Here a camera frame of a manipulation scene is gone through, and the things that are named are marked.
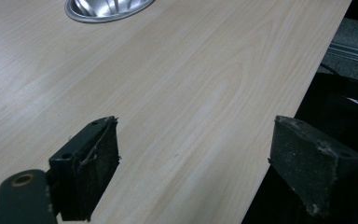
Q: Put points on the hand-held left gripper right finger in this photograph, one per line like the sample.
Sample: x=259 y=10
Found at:
x=307 y=168

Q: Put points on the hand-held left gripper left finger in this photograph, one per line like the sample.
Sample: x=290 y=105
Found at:
x=87 y=174

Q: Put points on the metal bowl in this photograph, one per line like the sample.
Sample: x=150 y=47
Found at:
x=105 y=9

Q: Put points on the black box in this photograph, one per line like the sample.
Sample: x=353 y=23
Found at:
x=338 y=105

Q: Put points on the metal floor rail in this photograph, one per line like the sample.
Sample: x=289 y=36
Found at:
x=352 y=53

